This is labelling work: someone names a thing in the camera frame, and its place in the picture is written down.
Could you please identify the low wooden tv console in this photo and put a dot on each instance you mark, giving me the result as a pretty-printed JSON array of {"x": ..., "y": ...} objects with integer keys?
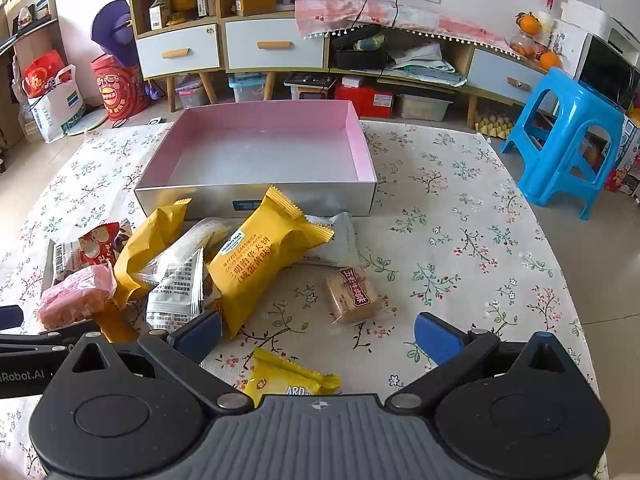
[{"x": 414, "y": 61}]

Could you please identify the white printed snack packet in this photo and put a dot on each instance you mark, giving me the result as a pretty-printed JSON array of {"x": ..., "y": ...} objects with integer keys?
[{"x": 178, "y": 299}]

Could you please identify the blue plastic stool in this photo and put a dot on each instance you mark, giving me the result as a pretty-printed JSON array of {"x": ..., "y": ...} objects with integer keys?
[{"x": 552, "y": 159}]

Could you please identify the red and white snack packet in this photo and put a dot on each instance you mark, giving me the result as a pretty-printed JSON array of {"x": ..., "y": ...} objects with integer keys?
[{"x": 102, "y": 244}]

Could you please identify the small yellow snack packet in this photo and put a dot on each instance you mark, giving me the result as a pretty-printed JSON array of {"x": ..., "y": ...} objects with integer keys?
[{"x": 272, "y": 374}]

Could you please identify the red cylindrical gift bag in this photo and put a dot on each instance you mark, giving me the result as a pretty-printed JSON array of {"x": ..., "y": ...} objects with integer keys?
[{"x": 121, "y": 87}]

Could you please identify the white shopping bag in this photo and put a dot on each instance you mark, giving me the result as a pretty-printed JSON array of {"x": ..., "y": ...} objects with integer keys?
[{"x": 55, "y": 102}]

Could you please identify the brown biscuit clear packet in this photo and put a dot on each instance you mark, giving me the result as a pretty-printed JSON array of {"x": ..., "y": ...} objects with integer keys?
[{"x": 352, "y": 296}]

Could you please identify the yellow pillow snack packet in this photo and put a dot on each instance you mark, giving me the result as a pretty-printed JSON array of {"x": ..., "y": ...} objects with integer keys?
[{"x": 157, "y": 232}]

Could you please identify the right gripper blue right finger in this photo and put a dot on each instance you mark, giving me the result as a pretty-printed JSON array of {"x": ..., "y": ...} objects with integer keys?
[{"x": 438, "y": 339}]

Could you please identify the pink wafer snack packet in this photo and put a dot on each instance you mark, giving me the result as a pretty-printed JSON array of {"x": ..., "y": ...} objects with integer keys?
[{"x": 81, "y": 295}]

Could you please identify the red storage box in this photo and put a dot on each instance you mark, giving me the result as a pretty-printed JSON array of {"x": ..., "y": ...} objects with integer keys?
[{"x": 368, "y": 102}]

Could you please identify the clear bread roll packet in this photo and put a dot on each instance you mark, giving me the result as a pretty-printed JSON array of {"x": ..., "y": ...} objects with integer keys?
[{"x": 205, "y": 234}]

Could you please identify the pink and silver cardboard box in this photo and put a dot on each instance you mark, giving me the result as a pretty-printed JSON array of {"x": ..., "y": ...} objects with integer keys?
[{"x": 223, "y": 158}]

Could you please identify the large yellow sandwich cake packet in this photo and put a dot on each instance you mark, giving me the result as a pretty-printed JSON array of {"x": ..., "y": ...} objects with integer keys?
[{"x": 276, "y": 235}]

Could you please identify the white green snack packet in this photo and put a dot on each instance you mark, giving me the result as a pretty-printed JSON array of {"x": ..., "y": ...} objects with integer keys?
[{"x": 341, "y": 250}]

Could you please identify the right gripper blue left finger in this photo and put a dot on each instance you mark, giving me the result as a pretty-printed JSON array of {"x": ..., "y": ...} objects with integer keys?
[{"x": 197, "y": 338}]

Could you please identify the orange fruit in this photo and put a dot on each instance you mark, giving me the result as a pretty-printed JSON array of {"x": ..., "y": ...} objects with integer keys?
[{"x": 528, "y": 24}]

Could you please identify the pink floral cabinet cloth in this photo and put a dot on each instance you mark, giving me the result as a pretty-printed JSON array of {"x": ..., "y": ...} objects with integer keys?
[{"x": 332, "y": 17}]

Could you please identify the gold foil bar packet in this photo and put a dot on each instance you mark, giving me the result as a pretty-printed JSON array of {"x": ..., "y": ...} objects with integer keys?
[{"x": 114, "y": 326}]

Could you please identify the wooden cabinet with drawers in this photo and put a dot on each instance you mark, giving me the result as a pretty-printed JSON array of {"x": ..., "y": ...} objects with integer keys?
[{"x": 224, "y": 41}]

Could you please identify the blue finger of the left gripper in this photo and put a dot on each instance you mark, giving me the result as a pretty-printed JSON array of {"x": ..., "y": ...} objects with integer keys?
[{"x": 11, "y": 317}]

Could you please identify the purple plush toy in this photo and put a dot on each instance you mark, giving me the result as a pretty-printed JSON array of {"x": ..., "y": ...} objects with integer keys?
[{"x": 113, "y": 32}]

